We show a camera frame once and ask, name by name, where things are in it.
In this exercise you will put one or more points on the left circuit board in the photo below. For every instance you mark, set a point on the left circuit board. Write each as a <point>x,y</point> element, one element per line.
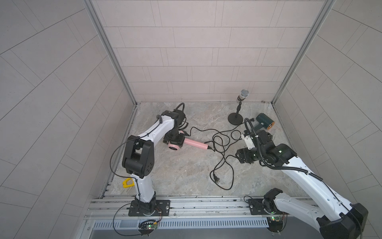
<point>148,225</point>

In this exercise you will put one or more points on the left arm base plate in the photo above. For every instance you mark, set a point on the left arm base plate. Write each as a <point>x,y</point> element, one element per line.
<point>153,208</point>

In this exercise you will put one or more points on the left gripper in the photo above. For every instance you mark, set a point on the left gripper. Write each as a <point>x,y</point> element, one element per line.
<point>179,141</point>

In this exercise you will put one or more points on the right circuit board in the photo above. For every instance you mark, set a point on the right circuit board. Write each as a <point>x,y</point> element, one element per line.
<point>275,224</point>

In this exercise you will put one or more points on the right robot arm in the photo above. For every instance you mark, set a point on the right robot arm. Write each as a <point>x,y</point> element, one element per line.
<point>334,216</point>

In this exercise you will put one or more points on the circuit board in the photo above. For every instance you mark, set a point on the circuit board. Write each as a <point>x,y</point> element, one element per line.
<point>275,224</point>
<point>148,225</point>

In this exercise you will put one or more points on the microphone on black stand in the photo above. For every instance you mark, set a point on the microphone on black stand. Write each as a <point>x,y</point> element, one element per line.
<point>236,118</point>

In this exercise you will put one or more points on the pink hair dryer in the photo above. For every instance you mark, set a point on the pink hair dryer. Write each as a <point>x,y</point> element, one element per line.
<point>191,143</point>

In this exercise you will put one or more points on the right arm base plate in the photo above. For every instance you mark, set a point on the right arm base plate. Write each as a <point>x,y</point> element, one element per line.
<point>262,207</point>

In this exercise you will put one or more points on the right green hair dryer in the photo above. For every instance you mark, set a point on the right green hair dryer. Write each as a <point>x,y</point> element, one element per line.
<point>264,122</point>

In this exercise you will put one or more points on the yellow triangular plastic piece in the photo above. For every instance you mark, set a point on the yellow triangular plastic piece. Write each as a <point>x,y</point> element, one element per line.
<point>128,183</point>

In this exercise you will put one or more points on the aluminium rail frame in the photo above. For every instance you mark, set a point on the aluminium rail frame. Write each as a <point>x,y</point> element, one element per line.
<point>201,209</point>

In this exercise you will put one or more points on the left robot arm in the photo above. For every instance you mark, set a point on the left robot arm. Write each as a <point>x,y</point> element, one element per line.
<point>139,156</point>

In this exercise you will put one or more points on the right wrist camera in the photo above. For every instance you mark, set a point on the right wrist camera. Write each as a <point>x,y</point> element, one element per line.
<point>248,141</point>

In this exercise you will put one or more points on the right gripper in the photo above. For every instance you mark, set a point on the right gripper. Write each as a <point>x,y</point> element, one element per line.
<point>245,158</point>

